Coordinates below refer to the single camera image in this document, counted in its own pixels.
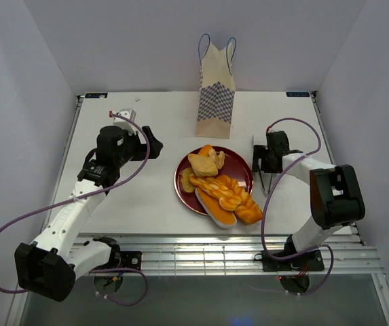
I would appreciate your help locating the blue checkered paper bag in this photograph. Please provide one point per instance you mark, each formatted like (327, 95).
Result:
(216, 90)

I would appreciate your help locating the blue corner label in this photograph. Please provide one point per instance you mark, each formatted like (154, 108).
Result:
(298, 94)
(96, 95)

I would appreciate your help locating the orange iced twisted pastry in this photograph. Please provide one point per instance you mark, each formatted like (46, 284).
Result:
(227, 199)

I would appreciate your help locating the orange flat white-edged bread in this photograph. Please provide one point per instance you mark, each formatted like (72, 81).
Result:
(224, 219)

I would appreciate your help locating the left blue corner label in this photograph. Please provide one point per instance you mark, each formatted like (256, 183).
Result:
(96, 95)

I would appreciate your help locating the right blue corner label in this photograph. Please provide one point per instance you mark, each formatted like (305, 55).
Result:
(298, 94)

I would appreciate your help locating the pale triangular bread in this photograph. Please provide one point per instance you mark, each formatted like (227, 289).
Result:
(202, 166)

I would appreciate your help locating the orange oval bun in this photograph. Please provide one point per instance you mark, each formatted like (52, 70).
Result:
(204, 151)

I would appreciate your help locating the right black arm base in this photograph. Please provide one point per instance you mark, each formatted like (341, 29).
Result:
(311, 262)

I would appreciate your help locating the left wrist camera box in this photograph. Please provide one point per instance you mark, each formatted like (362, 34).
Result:
(123, 119)

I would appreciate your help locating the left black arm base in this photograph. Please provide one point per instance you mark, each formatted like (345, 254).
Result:
(131, 259)

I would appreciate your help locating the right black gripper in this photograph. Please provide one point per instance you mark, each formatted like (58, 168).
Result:
(258, 151)

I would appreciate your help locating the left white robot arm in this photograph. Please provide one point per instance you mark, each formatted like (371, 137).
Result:
(49, 266)

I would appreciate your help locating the aluminium rail frame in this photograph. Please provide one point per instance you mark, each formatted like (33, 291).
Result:
(146, 214)

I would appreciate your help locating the brown sliced bread piece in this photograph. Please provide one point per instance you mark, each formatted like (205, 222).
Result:
(187, 186)

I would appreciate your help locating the dark red round plate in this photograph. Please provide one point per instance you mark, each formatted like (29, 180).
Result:
(235, 167)

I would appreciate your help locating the beige ridged long bread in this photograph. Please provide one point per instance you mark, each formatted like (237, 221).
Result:
(217, 157)

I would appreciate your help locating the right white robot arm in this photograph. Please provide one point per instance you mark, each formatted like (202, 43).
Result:
(335, 197)

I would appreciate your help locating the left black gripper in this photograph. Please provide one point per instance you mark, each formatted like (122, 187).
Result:
(142, 149)

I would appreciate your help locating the golden braided loaf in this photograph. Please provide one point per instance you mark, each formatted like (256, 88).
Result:
(248, 211)

